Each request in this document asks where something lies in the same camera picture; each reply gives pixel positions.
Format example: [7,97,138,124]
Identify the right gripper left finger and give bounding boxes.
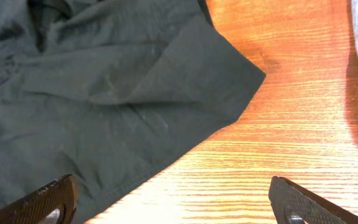
[0,174,78,224]

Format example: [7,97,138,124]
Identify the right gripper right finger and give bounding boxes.
[268,176,358,224]

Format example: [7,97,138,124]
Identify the black shorts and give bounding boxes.
[0,0,265,223]

